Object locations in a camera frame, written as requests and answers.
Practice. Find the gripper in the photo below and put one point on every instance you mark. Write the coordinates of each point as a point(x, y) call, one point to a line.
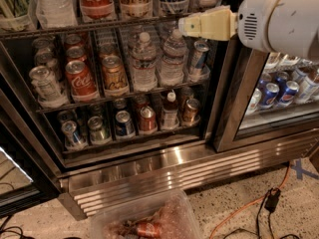
point(265, 20)

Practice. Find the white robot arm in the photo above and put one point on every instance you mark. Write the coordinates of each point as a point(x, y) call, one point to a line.
point(283, 26)

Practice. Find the right water bottle middle shelf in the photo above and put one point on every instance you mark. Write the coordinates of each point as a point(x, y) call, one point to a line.
point(173, 59)

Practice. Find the left water bottle middle shelf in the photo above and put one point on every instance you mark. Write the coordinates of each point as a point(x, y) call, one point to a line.
point(143, 63)

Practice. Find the amber drink bottle top shelf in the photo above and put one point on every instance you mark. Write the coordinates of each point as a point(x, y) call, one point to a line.
point(136, 9)

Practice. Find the steel fridge glass door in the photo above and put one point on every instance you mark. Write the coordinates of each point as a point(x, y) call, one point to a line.
point(292, 128)

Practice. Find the white cap juice bottle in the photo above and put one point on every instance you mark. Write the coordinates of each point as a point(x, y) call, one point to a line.
point(169, 111)

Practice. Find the red can bottom shelf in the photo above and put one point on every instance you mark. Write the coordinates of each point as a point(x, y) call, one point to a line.
point(147, 122)

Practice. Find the red Coca-Cola bottle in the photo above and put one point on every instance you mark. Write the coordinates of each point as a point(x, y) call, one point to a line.
point(93, 10)

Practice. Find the stainless steel fridge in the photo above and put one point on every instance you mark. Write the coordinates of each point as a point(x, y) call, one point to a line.
point(96, 177)

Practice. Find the clear water bottle top shelf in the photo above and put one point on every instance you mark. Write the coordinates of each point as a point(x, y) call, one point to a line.
point(56, 13)

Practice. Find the blue silver energy can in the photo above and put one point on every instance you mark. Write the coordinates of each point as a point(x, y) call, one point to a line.
point(197, 69)

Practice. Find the white can behind glass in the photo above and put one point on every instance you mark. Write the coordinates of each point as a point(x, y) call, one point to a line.
point(254, 101)

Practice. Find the copper can bottom right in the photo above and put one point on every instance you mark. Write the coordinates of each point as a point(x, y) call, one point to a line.
point(190, 111)

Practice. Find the blue pepsi can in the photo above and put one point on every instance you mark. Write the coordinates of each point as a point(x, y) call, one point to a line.
point(287, 93)
point(270, 92)

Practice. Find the gold soda can front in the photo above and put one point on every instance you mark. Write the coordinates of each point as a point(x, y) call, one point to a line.
point(115, 77)

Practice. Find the dark blue can bottom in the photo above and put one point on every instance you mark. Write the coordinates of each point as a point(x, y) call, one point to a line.
point(124, 125)

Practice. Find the red Coca-Cola can front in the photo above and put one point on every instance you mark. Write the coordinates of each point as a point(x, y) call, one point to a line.
point(81, 81)

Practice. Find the green silver can bottom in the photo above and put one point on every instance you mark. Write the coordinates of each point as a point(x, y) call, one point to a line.
point(99, 134)

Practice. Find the silver white can front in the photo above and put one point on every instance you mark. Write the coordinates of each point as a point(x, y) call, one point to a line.
point(50, 92)

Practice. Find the black power adapter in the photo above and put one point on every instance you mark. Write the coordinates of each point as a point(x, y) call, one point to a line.
point(272, 200)

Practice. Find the blue white can bottom left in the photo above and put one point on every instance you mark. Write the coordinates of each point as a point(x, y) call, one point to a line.
point(73, 137)

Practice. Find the clear plastic bin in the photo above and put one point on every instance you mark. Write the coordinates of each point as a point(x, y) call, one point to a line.
point(171, 209)

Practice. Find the green striped drink carton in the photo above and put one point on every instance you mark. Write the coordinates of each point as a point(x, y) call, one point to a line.
point(17, 15)

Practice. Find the red can in bin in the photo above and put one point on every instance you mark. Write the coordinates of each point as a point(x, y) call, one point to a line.
point(148, 229)

